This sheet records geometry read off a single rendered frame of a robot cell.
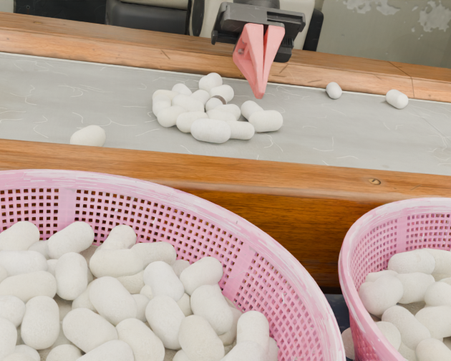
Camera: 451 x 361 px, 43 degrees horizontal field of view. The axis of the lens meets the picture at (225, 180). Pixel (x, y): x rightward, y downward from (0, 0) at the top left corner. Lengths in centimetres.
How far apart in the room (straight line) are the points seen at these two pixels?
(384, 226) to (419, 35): 273
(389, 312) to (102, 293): 17
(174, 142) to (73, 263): 22
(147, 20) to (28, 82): 83
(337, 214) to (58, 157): 21
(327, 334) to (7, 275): 18
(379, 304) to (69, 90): 40
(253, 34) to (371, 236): 33
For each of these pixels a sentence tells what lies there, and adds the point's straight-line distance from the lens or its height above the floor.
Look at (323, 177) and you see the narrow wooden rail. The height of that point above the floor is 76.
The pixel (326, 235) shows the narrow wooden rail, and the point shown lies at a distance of 44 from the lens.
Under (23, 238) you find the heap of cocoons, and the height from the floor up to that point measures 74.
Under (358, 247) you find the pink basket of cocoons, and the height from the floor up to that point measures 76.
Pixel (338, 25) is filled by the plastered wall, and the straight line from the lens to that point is 290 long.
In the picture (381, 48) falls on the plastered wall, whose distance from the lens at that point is 304.
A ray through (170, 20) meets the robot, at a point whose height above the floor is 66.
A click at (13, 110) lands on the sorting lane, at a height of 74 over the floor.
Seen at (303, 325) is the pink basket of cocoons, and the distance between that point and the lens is 31.
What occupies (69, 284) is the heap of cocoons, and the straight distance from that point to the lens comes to 33.
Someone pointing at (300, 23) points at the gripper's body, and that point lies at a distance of 70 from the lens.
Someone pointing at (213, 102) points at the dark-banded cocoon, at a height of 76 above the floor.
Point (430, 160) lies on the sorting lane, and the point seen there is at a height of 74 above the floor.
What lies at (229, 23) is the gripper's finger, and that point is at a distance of 67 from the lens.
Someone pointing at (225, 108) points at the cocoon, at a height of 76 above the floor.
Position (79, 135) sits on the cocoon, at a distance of 47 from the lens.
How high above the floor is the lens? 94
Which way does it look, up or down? 26 degrees down
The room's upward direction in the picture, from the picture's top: 10 degrees clockwise
